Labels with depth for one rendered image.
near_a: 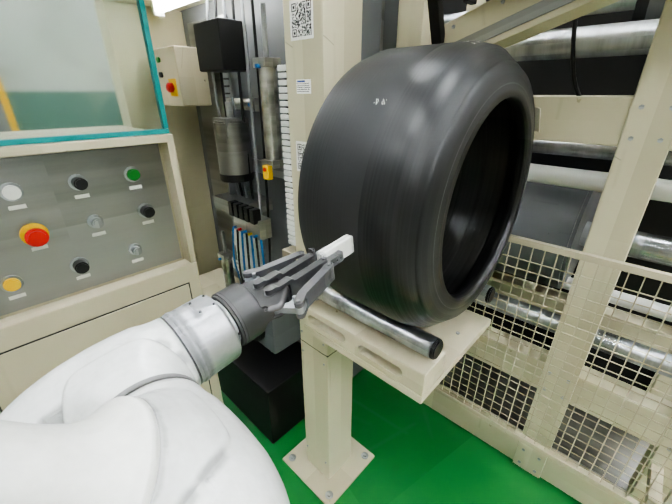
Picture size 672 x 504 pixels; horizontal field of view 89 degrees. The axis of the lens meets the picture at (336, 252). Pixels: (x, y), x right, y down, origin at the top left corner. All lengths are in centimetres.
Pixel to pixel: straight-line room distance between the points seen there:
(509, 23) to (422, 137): 58
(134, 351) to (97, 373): 3
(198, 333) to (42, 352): 73
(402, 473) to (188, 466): 142
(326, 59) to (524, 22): 47
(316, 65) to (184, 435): 74
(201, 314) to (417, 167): 34
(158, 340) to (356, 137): 39
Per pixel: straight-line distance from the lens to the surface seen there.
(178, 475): 26
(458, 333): 95
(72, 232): 105
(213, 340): 40
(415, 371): 74
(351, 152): 56
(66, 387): 39
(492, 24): 107
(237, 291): 43
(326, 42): 85
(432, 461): 169
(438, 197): 53
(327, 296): 86
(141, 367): 37
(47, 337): 108
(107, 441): 26
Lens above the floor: 137
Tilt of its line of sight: 25 degrees down
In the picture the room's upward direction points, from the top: straight up
